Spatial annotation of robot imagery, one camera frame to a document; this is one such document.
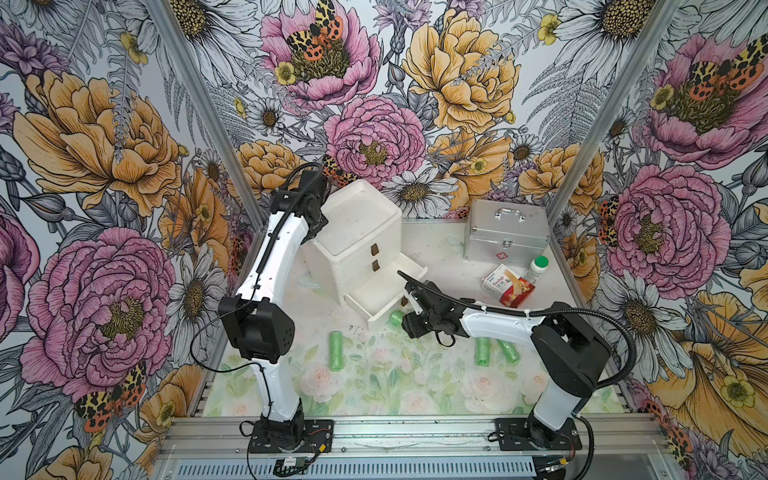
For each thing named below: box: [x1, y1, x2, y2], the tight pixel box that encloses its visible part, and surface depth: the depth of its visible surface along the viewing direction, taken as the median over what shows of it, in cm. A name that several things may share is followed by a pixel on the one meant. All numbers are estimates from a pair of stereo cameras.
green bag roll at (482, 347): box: [475, 336, 490, 367], surface depth 88 cm
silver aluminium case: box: [464, 199, 551, 266], surface depth 104 cm
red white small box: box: [481, 263, 536, 309], surface depth 101 cm
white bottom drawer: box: [344, 253, 428, 332], surface depth 94 cm
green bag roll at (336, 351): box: [329, 331, 343, 372], surface depth 89 cm
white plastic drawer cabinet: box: [302, 179, 403, 306], surface depth 90 cm
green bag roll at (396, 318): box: [390, 310, 404, 328], surface depth 94 cm
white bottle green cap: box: [525, 255, 550, 284], surface depth 101 cm
